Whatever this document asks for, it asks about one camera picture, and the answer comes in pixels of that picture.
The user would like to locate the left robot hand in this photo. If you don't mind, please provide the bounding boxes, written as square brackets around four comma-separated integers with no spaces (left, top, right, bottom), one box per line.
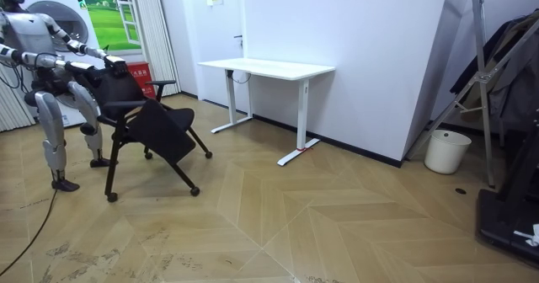
[102,54,129,77]

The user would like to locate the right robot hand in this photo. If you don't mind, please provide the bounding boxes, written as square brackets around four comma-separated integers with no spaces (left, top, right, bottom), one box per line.
[64,60,103,83]

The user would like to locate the black wheeled office chair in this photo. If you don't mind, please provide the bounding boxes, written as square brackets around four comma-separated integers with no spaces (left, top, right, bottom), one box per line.
[73,61,214,204]

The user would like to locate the red box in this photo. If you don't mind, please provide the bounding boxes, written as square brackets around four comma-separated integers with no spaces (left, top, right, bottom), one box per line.
[125,61,157,100]

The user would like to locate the white pleated curtain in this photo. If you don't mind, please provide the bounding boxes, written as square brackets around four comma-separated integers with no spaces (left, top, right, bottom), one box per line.
[0,63,37,133]
[131,0,183,98]

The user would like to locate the white washing machine tower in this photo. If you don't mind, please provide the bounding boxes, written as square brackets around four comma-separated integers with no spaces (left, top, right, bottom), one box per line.
[18,0,107,128]

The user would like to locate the robot legs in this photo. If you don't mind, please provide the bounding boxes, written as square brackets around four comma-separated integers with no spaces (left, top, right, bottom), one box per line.
[24,79,120,193]

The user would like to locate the robot body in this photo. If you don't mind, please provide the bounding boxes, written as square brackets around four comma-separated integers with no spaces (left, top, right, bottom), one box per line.
[0,0,72,107]

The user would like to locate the white door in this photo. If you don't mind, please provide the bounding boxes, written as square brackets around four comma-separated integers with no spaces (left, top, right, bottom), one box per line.
[179,0,246,104]

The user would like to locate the white desk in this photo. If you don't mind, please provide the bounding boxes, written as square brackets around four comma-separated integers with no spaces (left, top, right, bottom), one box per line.
[197,57,337,168]

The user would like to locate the white plastic bucket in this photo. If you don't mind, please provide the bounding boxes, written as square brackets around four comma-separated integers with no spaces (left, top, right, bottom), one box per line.
[423,129,473,176]

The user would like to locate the silver metal ladder stand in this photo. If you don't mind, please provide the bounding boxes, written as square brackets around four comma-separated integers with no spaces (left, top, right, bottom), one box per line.
[403,0,539,190]

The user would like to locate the dark hanging coat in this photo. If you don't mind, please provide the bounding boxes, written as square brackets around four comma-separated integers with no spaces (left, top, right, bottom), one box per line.
[449,8,539,136]

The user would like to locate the black machine base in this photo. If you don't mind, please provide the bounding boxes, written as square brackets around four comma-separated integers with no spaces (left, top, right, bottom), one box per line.
[475,114,539,268]

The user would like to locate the landscape wall poster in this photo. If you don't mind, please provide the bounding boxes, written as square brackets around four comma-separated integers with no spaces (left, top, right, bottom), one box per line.
[32,0,142,53]

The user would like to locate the black desk cable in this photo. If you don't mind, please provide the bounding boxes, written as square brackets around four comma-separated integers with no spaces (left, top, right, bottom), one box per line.
[226,69,253,85]

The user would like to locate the black floor cable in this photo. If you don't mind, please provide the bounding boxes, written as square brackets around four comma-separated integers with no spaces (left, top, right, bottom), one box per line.
[0,188,59,278]

